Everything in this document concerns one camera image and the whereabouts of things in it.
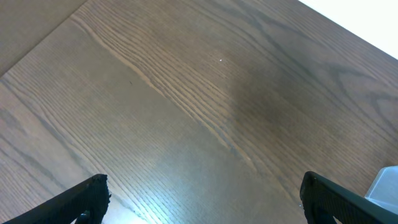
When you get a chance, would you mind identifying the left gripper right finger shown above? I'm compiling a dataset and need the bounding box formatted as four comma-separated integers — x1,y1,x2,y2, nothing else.
300,171,397,224

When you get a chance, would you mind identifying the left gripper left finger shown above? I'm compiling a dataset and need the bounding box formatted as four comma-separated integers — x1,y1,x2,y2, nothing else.
5,174,111,224

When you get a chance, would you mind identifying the clear plastic storage bin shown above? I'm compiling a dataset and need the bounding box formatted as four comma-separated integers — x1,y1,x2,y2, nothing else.
364,166,398,214

